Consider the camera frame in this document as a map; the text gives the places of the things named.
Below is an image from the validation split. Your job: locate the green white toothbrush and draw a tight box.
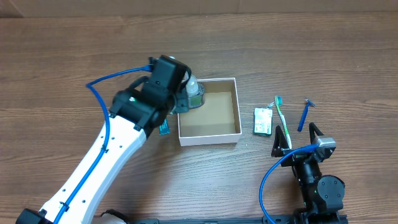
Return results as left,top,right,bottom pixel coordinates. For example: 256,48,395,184
274,95,292,149

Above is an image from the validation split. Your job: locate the green red toothpaste tube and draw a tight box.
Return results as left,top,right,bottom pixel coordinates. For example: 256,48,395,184
159,119,170,135

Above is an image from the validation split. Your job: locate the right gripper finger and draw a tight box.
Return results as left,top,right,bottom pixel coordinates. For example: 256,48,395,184
271,125,290,157
309,123,324,144

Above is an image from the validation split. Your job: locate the white cardboard box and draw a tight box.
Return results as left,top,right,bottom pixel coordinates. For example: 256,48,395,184
178,78,242,146

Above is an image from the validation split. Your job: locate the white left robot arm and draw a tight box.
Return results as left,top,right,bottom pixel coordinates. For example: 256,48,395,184
16,88,188,224

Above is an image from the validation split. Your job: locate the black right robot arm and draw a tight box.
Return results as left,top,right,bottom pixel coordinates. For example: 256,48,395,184
271,123,348,224

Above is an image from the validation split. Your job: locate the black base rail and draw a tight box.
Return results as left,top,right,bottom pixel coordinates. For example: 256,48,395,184
129,215,348,224

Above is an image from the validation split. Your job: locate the clear soap pump bottle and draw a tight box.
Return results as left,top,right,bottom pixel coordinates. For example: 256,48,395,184
185,75,205,109

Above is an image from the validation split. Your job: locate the blue disposable razor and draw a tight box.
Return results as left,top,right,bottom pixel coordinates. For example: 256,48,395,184
297,98,316,132

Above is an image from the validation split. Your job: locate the green white floss packet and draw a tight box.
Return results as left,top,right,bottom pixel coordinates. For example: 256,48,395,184
253,108,273,136

